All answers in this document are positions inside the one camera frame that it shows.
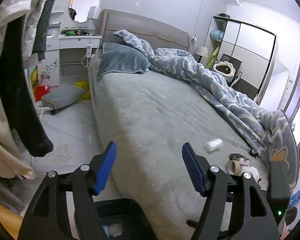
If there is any clear plastic bottle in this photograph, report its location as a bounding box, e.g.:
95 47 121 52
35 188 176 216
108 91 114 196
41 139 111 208
204 138 223 152

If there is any brown cardboard tape roll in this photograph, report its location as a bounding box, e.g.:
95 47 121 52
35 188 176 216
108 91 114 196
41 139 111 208
226 160 241 176

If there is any black silver snack wrapper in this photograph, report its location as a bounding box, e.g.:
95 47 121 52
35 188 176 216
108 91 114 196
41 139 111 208
229 153 250 166

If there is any blue white tissue pack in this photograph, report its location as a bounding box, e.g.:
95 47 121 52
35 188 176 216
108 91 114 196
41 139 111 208
288 189 300 208

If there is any dark teal trash bin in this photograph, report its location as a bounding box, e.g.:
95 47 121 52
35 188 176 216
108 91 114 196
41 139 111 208
94 198 157 240

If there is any grey-green bed mattress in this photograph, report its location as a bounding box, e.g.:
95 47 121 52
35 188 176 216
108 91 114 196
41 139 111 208
87 47 273 238

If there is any blue cloud-pattern blanket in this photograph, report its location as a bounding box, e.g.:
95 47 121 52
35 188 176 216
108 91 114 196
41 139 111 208
114 30 300 193

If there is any yellow plastic bag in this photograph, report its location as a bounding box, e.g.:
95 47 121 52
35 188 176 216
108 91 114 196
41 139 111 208
75 80 91 100

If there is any beige hanging coat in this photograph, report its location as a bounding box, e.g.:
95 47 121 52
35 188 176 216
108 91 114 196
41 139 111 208
0 26 36 180

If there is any red box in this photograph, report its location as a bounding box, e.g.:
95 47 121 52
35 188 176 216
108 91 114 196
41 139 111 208
35 85 50 101

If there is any white cat bed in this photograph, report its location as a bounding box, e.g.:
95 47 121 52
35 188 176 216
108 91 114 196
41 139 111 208
212 61 236 79

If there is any bedside lamp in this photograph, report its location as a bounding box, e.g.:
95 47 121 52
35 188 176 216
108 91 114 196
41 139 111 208
195 46 209 62

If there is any blue-grey pillow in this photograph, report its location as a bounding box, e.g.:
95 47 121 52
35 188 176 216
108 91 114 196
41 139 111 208
98 42 151 79

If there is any yellow painting canvas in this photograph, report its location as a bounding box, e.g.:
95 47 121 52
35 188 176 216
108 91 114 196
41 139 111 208
28 65 39 102

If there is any white power strip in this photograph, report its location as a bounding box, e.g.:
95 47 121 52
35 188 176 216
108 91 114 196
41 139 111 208
85 44 93 59

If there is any black hanging garment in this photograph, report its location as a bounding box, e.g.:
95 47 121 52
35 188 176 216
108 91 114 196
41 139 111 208
0 16 53 157

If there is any white vanity desk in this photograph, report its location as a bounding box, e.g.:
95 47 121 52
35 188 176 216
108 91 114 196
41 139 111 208
26 0 102 88

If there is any white wardrobe with black trim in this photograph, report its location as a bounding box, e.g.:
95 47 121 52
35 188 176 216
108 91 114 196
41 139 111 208
202 15 277 101

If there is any grey upholstered headboard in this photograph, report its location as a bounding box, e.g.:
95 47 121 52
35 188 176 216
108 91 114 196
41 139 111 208
93 9 194 52

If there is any grey knit hanging garment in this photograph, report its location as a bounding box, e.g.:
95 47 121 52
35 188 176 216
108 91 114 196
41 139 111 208
32 0 55 61

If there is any white puffer jacket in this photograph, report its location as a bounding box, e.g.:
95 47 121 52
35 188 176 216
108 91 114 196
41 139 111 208
21 0 42 61

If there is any round vanity mirror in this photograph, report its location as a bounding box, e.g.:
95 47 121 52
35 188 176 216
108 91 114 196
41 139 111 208
68 0 101 23

